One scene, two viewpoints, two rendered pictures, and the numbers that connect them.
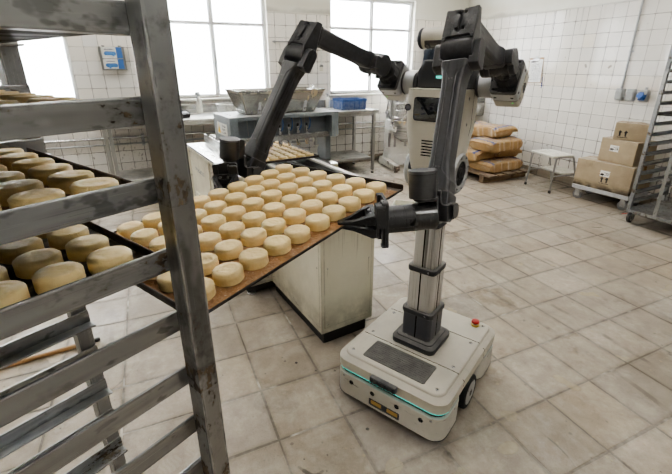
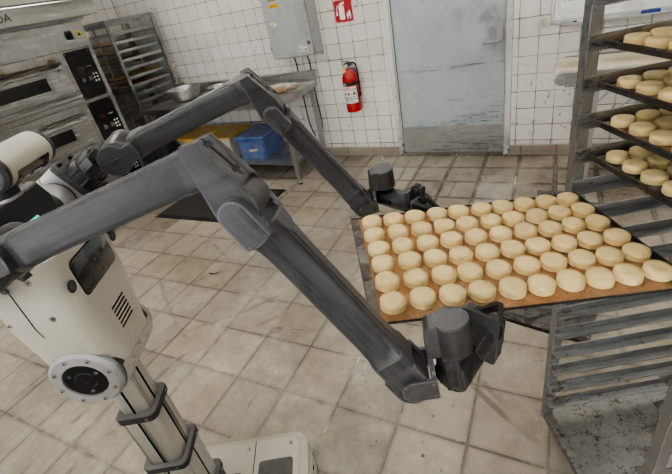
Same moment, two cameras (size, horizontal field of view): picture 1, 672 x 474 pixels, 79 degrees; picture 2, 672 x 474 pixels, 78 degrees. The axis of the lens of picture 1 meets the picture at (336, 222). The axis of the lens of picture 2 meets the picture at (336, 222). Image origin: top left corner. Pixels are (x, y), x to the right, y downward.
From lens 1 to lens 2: 1.67 m
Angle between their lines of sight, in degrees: 107
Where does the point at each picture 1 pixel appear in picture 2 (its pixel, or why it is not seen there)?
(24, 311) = not seen: hidden behind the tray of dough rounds
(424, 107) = (87, 265)
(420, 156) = (124, 329)
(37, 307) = not seen: hidden behind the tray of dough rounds
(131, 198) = (602, 116)
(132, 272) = (603, 148)
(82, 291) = (624, 144)
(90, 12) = (616, 36)
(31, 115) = (639, 70)
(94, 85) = not seen: outside the picture
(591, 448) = (240, 385)
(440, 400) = (299, 436)
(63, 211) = (630, 110)
